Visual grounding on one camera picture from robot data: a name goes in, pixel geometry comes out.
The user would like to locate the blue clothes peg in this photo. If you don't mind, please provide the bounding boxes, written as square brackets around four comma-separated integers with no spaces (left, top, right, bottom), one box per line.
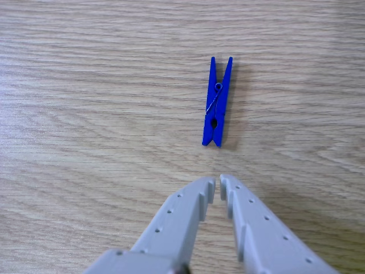
[201,56,234,148]

